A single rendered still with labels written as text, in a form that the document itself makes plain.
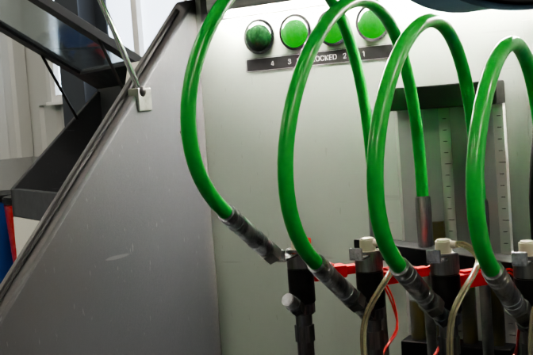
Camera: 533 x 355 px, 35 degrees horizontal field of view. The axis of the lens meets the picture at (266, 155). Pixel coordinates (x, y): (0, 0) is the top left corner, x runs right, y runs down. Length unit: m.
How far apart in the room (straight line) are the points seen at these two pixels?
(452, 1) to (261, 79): 0.97
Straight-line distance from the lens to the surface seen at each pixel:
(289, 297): 0.89
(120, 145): 1.15
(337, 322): 1.23
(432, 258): 0.81
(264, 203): 1.25
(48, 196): 4.28
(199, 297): 1.29
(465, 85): 0.91
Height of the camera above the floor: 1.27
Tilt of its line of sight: 3 degrees down
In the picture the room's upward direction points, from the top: 4 degrees counter-clockwise
